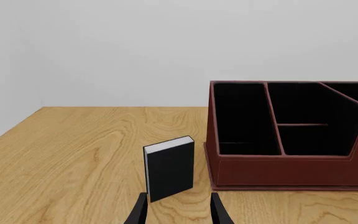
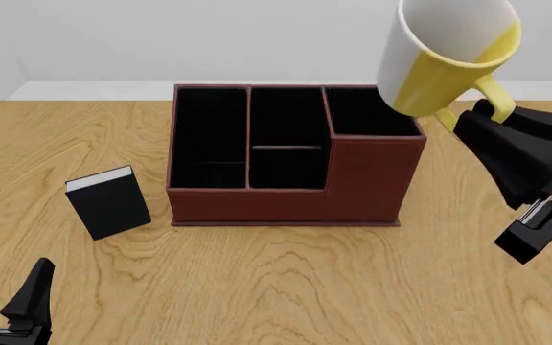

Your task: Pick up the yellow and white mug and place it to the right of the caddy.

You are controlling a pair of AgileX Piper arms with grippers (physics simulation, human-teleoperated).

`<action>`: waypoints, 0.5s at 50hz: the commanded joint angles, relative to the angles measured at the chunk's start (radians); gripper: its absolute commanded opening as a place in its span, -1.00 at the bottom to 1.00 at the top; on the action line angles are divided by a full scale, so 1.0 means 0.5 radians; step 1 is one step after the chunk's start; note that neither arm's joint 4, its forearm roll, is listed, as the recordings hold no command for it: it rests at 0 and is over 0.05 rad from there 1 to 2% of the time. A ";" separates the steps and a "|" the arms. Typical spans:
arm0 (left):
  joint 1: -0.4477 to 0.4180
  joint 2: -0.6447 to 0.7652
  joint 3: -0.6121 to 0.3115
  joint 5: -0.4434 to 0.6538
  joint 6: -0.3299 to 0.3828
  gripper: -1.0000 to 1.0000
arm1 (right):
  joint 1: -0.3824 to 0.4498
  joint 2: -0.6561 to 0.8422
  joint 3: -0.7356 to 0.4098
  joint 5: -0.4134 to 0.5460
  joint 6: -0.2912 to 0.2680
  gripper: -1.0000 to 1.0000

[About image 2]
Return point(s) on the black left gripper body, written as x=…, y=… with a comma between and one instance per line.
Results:
x=12, y=336

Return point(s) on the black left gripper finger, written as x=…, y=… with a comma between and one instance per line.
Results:
x=31, y=302

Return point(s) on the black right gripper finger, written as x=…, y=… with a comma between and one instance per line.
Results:
x=515, y=161
x=549, y=125

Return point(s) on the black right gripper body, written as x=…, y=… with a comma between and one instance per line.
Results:
x=530, y=233

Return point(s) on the yellow and white mug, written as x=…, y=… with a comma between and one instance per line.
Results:
x=429, y=79

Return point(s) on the red-brown desk caddy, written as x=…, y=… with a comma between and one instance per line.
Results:
x=376, y=179

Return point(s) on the black book with white pages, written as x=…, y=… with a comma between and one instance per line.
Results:
x=108, y=205

